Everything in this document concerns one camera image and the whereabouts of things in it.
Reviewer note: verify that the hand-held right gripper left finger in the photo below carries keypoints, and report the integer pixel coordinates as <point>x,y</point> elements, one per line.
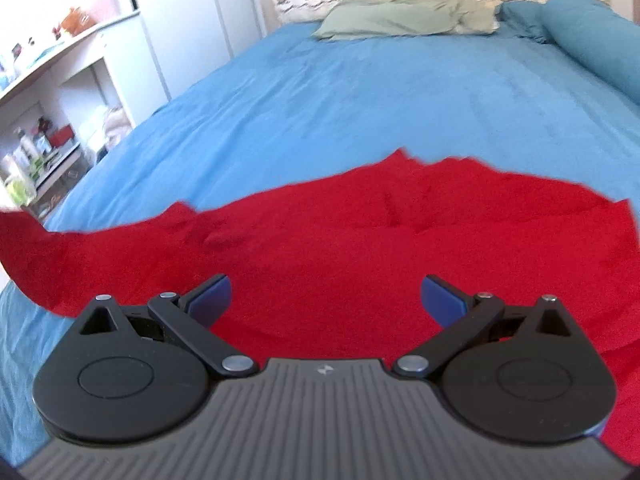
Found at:
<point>214,301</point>

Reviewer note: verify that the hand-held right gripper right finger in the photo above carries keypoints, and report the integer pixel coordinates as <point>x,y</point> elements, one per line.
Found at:
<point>440,302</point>

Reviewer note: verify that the red garment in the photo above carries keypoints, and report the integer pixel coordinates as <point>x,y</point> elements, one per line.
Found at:
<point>350,240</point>

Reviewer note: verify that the blue bed sheet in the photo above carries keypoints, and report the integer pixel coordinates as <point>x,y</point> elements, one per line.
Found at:
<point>310,105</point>

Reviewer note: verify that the red box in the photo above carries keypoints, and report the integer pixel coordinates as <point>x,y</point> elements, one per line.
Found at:
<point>62,135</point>

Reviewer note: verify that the green and white bottles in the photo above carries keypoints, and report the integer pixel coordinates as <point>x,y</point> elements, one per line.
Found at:
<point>20,170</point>

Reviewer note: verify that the white shelf desk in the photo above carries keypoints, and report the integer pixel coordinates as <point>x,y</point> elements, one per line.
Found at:
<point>65,90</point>

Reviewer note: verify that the white wardrobe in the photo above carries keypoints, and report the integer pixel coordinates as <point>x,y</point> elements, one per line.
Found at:
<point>195,20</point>

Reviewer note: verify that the green pillow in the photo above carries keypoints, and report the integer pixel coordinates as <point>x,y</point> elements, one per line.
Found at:
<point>405,17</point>

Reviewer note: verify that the blue rolled duvet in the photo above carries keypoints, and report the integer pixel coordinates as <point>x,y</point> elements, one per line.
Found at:
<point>575,30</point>

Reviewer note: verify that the orange basket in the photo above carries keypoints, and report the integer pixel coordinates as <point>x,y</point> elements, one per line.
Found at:
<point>76,20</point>

